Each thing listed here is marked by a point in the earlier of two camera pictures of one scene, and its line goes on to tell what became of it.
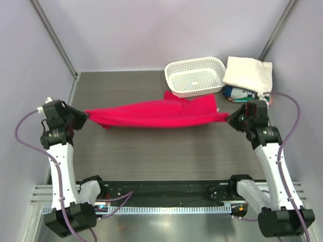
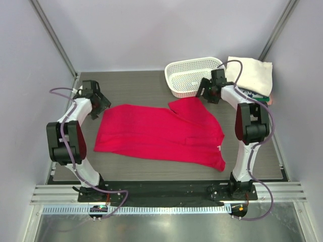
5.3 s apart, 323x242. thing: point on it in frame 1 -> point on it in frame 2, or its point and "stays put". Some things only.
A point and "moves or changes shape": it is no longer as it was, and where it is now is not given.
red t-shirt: [172, 112] moves or changes shape
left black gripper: [82, 117] -> [104, 104]
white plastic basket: [201, 76] stays put
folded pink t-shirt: [270, 100] stays put
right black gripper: [232, 120] -> [204, 82]
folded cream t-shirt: [250, 74] stays put
